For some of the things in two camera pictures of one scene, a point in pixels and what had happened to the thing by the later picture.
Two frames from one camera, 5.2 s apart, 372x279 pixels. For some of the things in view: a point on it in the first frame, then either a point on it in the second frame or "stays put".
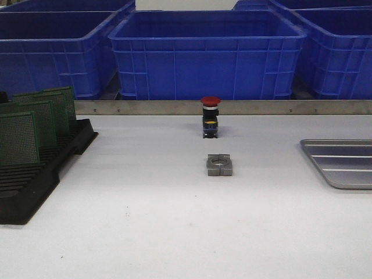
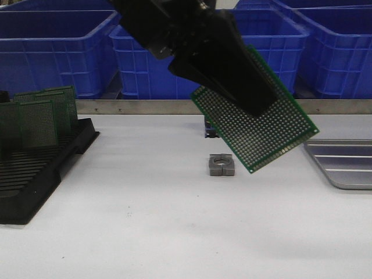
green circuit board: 44,117 -> 14,125
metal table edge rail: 105,107 stays put
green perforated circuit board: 18,143 -> 257,140
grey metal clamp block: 220,165 stays put
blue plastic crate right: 335,61 stays put
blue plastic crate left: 43,50 stays put
